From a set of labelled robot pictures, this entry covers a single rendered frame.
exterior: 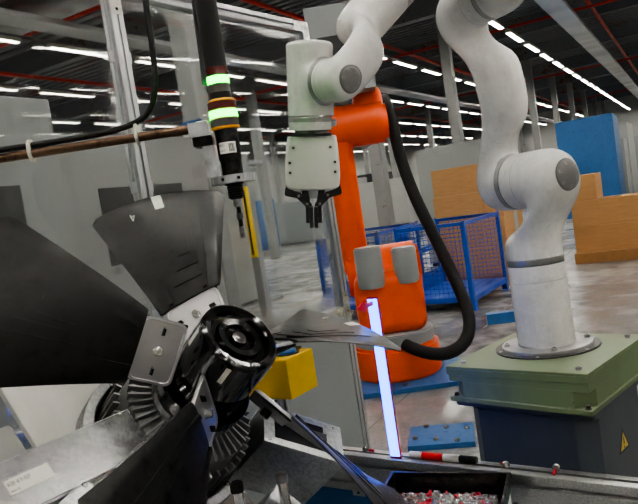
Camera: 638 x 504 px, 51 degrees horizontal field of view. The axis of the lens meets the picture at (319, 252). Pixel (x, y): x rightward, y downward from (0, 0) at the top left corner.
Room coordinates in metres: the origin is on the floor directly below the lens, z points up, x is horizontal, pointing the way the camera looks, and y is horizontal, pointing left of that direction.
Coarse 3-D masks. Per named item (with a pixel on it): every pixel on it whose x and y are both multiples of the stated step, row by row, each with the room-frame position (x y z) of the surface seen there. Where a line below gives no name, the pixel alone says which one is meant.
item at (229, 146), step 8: (224, 128) 1.02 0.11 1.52; (232, 128) 1.02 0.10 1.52; (216, 136) 1.03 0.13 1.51; (224, 136) 1.02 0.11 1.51; (232, 136) 1.02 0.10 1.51; (224, 144) 1.02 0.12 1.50; (232, 144) 1.02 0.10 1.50; (224, 152) 1.02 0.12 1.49; (232, 152) 1.02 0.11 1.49; (240, 152) 1.03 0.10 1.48; (224, 160) 1.02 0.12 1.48; (232, 160) 1.02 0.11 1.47; (240, 160) 1.03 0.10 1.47; (224, 168) 1.02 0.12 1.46; (232, 168) 1.02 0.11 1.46; (240, 168) 1.03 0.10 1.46; (232, 184) 1.02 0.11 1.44; (240, 184) 1.03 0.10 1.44; (232, 192) 1.02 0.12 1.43; (240, 192) 1.03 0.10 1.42
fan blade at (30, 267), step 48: (0, 240) 0.85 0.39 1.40; (48, 240) 0.88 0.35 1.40; (0, 288) 0.83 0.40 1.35; (48, 288) 0.85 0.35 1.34; (96, 288) 0.88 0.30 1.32; (0, 336) 0.81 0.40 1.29; (48, 336) 0.84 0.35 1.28; (96, 336) 0.87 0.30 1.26; (0, 384) 0.80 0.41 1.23; (48, 384) 0.84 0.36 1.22
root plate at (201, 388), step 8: (200, 376) 0.88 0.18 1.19; (200, 384) 0.86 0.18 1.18; (200, 392) 0.86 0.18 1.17; (208, 392) 0.89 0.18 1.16; (192, 400) 0.84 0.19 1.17; (200, 400) 0.86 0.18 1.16; (208, 400) 0.89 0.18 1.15; (200, 408) 0.86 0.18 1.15; (208, 408) 0.89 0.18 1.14; (216, 416) 0.91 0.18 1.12; (208, 424) 0.88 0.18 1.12; (216, 424) 0.91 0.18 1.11; (208, 432) 0.88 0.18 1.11; (208, 440) 0.87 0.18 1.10
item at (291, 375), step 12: (276, 360) 1.43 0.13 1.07; (288, 360) 1.42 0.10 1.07; (300, 360) 1.45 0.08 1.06; (312, 360) 1.49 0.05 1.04; (276, 372) 1.43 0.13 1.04; (288, 372) 1.42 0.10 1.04; (300, 372) 1.45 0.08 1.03; (312, 372) 1.48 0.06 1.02; (264, 384) 1.45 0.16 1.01; (276, 384) 1.43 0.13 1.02; (288, 384) 1.42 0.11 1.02; (300, 384) 1.44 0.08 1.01; (312, 384) 1.48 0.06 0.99; (276, 396) 1.44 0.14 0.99; (288, 396) 1.42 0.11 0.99
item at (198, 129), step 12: (192, 132) 1.02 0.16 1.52; (204, 132) 1.02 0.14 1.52; (204, 144) 1.02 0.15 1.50; (216, 144) 1.05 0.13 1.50; (204, 156) 1.02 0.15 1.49; (216, 156) 1.03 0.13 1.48; (216, 168) 1.02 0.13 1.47; (216, 180) 1.01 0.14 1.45; (228, 180) 1.00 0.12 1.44; (240, 180) 1.00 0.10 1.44; (252, 180) 1.04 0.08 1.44
